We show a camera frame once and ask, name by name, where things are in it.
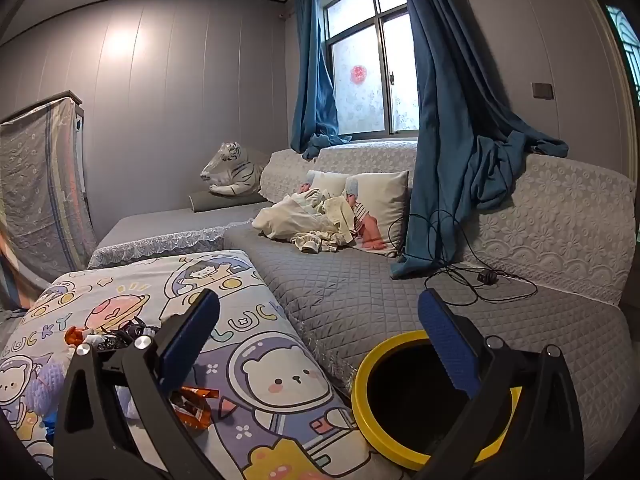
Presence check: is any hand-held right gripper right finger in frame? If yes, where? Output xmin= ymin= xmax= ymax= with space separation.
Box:
xmin=415 ymin=287 xmax=586 ymax=480

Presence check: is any black cable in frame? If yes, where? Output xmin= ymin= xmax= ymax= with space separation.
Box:
xmin=387 ymin=209 xmax=538 ymax=307

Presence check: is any grey bolster pillow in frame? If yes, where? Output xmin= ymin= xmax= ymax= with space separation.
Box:
xmin=189 ymin=191 xmax=273 ymax=213

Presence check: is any white framed glass door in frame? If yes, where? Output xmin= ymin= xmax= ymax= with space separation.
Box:
xmin=570 ymin=0 xmax=640 ymax=186

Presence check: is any window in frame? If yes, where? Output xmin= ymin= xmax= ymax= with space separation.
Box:
xmin=320 ymin=0 xmax=421 ymax=141

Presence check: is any cream crumpled cloth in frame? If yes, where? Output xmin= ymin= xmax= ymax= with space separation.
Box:
xmin=251 ymin=187 xmax=362 ymax=253

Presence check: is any striped sheet cover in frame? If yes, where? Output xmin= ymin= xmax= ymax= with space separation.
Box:
xmin=0 ymin=95 xmax=98 ymax=311

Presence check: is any long blue curtain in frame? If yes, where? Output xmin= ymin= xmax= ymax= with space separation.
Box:
xmin=390 ymin=0 xmax=570 ymax=280

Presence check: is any cartoon printed blanket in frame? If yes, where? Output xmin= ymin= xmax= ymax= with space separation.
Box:
xmin=0 ymin=249 xmax=401 ymax=480

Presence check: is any dark patterned garment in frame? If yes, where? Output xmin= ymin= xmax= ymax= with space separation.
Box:
xmin=90 ymin=317 xmax=161 ymax=353

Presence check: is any yellow-rimmed black bin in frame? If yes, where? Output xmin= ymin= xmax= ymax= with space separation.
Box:
xmin=351 ymin=330 xmax=523 ymax=472

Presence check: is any baby print white pillow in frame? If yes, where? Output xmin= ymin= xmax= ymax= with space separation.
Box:
xmin=300 ymin=170 xmax=353 ymax=201
xmin=345 ymin=171 xmax=410 ymax=257

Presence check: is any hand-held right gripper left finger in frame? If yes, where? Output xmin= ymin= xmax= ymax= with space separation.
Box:
xmin=52 ymin=287 xmax=236 ymax=480

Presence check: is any grey bed with lace trim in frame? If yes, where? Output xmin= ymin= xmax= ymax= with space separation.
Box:
xmin=87 ymin=205 xmax=271 ymax=269

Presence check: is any white tiger plush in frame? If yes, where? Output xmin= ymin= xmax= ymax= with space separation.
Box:
xmin=200 ymin=141 xmax=271 ymax=197

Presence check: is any short blue curtain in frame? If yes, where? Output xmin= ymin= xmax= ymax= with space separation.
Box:
xmin=290 ymin=0 xmax=353 ymax=161

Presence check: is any grey quilted sofa bed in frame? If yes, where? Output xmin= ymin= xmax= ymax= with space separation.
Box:
xmin=222 ymin=222 xmax=640 ymax=480

